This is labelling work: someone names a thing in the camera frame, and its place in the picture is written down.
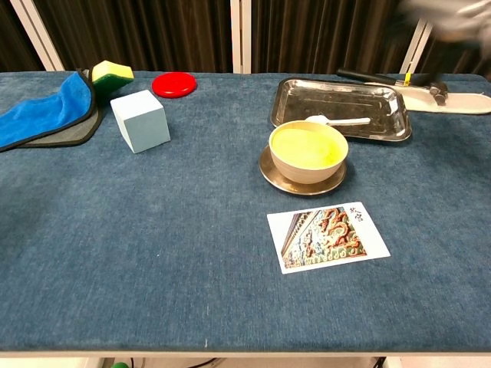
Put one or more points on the grey black-edged cloth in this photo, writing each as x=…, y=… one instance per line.
x=73, y=134

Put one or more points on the yellow green sponge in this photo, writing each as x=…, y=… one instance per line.
x=111, y=71

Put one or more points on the red round disc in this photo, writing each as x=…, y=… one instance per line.
x=174, y=85

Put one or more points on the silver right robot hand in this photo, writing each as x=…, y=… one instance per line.
x=452, y=19

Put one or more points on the bright green round object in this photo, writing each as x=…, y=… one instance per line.
x=120, y=365

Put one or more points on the blue microfibre cloth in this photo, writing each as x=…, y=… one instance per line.
x=38, y=115

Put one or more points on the round steel saucer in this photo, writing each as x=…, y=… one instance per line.
x=307, y=189

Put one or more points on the white metal frame post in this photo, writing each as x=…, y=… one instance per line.
x=416, y=50
x=241, y=34
x=36, y=34

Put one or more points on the stainless steel tray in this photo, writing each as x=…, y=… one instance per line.
x=345, y=99

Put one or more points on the white plastic spoon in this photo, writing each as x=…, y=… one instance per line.
x=345, y=122

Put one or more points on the light blue foam cube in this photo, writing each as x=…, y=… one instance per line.
x=142, y=122

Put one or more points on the table with blue fabric cover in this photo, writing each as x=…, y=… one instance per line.
x=153, y=230

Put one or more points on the beige round bowl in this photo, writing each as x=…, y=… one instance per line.
x=303, y=172

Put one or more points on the white oval pad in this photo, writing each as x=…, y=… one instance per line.
x=460, y=103

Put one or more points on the dragon picture postcard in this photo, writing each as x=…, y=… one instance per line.
x=326, y=237

